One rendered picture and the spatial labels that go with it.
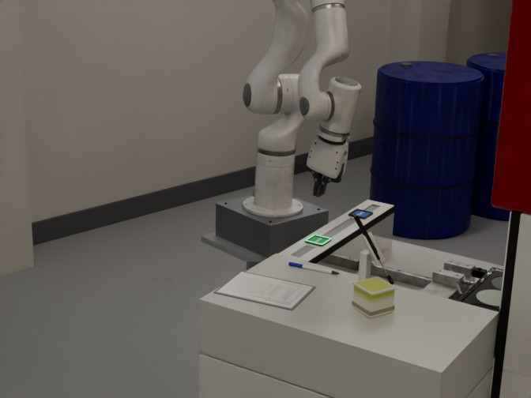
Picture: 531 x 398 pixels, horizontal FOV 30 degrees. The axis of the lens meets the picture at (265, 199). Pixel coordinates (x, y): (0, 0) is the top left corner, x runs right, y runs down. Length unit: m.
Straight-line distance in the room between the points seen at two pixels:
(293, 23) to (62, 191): 2.72
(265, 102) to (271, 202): 0.32
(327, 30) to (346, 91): 0.18
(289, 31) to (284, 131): 0.32
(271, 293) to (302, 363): 0.22
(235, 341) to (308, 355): 0.20
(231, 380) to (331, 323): 0.30
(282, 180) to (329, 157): 0.42
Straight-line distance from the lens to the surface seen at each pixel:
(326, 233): 2.84
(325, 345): 2.25
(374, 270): 2.92
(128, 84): 5.44
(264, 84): 2.93
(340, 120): 2.60
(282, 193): 3.05
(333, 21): 2.64
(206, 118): 5.82
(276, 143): 3.00
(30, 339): 4.36
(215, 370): 2.46
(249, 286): 2.46
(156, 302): 4.63
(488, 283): 2.75
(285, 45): 2.90
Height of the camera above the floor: 1.99
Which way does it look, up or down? 20 degrees down
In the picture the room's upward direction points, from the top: 1 degrees clockwise
